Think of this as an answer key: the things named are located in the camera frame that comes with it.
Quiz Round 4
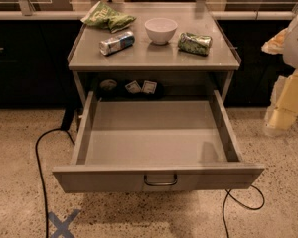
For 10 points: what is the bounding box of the black cable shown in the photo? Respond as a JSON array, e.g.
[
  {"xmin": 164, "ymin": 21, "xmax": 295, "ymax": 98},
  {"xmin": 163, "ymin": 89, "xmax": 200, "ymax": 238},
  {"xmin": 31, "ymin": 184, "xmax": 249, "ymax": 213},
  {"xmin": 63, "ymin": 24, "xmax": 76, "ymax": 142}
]
[
  {"xmin": 222, "ymin": 184, "xmax": 266, "ymax": 238},
  {"xmin": 34, "ymin": 107, "xmax": 76, "ymax": 238}
]

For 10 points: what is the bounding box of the blue tape cross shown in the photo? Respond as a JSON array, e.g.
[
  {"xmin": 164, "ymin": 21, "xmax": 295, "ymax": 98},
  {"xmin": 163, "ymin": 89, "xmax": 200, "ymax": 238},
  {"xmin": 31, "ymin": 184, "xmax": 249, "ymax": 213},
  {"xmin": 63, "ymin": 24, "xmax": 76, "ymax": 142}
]
[{"xmin": 49, "ymin": 209, "xmax": 80, "ymax": 238}]

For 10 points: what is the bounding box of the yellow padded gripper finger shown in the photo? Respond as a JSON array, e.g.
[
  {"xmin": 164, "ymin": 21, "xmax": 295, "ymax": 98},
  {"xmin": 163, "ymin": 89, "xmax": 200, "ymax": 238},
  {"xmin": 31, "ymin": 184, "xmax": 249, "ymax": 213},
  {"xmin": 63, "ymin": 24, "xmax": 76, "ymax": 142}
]
[{"xmin": 264, "ymin": 69, "xmax": 298, "ymax": 136}]

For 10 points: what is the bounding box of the black cable right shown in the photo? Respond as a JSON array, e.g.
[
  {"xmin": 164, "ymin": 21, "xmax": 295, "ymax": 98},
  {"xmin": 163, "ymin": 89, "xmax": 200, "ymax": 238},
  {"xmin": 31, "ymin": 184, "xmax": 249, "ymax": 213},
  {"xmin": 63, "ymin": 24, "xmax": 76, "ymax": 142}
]
[{"xmin": 222, "ymin": 184, "xmax": 266, "ymax": 238}]

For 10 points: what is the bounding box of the black cable left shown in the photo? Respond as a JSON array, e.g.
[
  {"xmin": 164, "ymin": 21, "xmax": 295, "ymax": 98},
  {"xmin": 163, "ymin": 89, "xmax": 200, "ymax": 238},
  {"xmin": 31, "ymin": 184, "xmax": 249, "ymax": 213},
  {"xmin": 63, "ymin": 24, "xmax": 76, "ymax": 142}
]
[{"xmin": 34, "ymin": 107, "xmax": 76, "ymax": 238}]

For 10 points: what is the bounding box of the grey metal cabinet table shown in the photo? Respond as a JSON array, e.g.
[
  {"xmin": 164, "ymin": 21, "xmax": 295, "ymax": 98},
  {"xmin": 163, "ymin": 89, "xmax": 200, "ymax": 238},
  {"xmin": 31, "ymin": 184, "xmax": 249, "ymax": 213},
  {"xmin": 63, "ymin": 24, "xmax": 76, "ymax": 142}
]
[{"xmin": 69, "ymin": 2, "xmax": 240, "ymax": 101}]

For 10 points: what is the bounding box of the silver blue soda can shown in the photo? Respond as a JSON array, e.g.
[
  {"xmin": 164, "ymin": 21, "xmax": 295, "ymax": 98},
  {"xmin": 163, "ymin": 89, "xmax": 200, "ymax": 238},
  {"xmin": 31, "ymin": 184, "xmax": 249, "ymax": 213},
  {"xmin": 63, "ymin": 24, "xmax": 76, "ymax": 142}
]
[{"xmin": 99, "ymin": 31, "xmax": 135, "ymax": 56}]

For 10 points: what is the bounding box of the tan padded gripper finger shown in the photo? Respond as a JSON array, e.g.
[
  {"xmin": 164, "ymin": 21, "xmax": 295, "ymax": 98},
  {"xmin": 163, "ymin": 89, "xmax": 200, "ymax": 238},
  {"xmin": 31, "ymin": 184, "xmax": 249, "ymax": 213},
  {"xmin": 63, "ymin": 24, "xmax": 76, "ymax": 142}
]
[{"xmin": 261, "ymin": 29, "xmax": 287, "ymax": 55}]

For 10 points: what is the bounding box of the green chip bag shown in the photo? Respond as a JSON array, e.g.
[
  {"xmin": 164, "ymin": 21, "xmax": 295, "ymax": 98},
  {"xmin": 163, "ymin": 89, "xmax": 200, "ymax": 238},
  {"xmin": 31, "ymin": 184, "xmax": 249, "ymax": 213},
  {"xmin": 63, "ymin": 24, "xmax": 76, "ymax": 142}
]
[{"xmin": 81, "ymin": 1, "xmax": 136, "ymax": 33}]

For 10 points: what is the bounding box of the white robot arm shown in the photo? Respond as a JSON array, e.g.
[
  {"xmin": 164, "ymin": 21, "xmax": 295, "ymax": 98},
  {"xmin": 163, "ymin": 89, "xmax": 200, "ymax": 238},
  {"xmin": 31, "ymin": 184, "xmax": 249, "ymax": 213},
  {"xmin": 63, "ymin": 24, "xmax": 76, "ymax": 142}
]
[{"xmin": 261, "ymin": 13, "xmax": 298, "ymax": 136}]

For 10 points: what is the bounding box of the white bowl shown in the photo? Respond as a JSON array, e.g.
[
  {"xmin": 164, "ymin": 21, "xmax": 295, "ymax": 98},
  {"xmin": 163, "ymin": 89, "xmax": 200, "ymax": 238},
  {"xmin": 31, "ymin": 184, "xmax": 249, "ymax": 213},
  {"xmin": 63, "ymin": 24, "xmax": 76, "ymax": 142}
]
[{"xmin": 145, "ymin": 18, "xmax": 178, "ymax": 45}]

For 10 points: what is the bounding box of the black counter with white top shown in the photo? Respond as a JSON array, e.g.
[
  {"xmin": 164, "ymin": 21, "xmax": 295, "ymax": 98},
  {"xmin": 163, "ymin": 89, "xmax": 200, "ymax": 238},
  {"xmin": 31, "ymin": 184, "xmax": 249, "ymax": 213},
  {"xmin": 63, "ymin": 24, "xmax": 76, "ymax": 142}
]
[{"xmin": 0, "ymin": 20, "xmax": 294, "ymax": 108}]

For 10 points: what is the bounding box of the green crushed soda can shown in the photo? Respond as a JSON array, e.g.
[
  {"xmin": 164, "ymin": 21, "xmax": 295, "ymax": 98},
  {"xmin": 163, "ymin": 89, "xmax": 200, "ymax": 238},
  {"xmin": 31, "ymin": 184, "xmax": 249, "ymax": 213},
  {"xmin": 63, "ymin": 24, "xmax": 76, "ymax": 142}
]
[{"xmin": 178, "ymin": 32, "xmax": 213, "ymax": 56}]

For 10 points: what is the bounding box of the grey top drawer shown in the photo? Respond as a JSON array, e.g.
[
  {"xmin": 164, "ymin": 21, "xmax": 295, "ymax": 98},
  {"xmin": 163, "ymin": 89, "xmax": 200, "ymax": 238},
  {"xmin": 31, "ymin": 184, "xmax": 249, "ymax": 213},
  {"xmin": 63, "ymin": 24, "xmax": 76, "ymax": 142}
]
[{"xmin": 53, "ymin": 93, "xmax": 264, "ymax": 193}]

